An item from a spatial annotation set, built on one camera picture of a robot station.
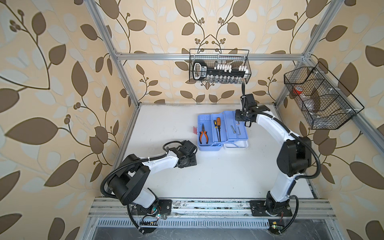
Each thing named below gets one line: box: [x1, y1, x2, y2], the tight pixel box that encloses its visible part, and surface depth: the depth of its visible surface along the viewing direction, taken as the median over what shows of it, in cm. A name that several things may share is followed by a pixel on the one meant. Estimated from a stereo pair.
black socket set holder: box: [192, 59, 248, 83], surface depth 86 cm
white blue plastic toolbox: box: [197, 110, 249, 151], surface depth 96 cm
